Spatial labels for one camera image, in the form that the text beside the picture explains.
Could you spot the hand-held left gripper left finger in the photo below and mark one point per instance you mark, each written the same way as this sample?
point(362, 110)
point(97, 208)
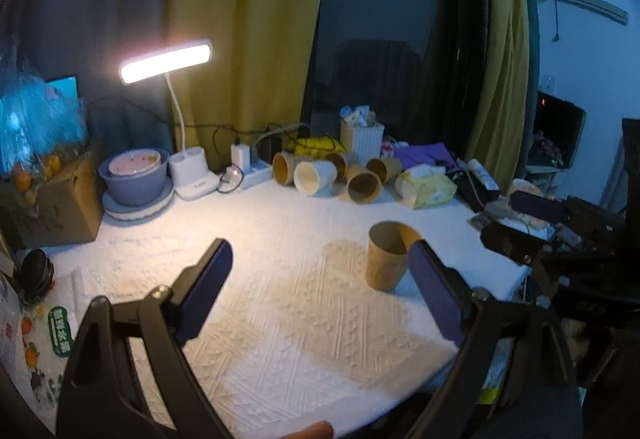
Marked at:
point(206, 290)

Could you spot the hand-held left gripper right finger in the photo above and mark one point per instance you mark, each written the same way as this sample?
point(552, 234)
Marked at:
point(436, 293)

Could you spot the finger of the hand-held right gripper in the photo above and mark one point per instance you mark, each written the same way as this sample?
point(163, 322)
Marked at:
point(538, 208)
point(509, 240)

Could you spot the brown paper cup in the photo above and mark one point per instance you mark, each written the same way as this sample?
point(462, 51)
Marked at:
point(364, 185)
point(384, 167)
point(283, 168)
point(386, 263)
point(340, 163)

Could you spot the white paper cup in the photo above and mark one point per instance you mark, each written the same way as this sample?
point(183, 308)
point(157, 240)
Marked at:
point(311, 177)

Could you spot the person's left hand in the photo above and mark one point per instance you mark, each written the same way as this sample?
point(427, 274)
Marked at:
point(311, 431)

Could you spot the black box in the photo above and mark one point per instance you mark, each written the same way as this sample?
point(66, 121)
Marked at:
point(472, 191)

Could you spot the white tube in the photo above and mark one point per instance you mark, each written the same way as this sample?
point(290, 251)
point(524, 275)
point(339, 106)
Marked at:
point(483, 174)

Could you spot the black monitor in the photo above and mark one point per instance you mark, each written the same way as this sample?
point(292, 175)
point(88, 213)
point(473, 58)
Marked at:
point(557, 129)

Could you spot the white textured tablecloth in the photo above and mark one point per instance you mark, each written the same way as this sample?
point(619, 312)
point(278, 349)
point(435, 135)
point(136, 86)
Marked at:
point(300, 299)

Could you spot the yellow wet wipes pack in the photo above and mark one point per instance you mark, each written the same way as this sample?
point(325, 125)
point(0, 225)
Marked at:
point(426, 189)

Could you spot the dark chair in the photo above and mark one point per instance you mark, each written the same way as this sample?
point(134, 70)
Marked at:
point(631, 164)

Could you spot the white ribbed plate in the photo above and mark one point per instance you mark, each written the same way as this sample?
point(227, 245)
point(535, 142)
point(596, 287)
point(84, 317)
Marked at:
point(140, 213)

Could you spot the purple cloth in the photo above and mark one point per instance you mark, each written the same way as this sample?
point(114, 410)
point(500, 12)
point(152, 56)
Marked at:
point(425, 155)

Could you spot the purple bowl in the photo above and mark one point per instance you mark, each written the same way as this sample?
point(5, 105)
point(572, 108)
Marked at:
point(135, 186)

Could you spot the white power strip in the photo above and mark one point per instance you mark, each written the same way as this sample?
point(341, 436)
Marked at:
point(252, 173)

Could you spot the white charger plug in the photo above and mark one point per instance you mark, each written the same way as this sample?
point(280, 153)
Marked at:
point(240, 155)

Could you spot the yellow curtain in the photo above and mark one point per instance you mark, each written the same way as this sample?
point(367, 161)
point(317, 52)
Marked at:
point(505, 59)
point(250, 29)

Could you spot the cardboard box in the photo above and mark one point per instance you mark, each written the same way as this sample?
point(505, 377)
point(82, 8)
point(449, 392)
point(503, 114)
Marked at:
point(60, 209)

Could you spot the black round case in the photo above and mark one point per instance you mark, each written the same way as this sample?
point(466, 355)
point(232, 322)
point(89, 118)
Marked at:
point(36, 271)

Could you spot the white woven basket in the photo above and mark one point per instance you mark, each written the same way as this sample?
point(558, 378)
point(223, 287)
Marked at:
point(361, 139)

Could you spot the bananas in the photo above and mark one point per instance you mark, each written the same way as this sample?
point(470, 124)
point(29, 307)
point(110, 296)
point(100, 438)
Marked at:
point(316, 146)

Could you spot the printed fruit bag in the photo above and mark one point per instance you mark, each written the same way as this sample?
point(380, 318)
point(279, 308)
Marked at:
point(30, 349)

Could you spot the white air conditioner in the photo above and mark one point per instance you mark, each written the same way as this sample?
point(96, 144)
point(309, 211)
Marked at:
point(585, 1)

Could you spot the white desk lamp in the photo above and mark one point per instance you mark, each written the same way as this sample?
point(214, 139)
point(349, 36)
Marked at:
point(165, 60)

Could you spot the clear plastic bag of oranges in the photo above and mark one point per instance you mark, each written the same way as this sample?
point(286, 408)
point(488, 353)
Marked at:
point(35, 129)

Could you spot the small lit screen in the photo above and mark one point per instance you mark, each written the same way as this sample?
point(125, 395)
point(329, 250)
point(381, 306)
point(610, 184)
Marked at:
point(64, 86)

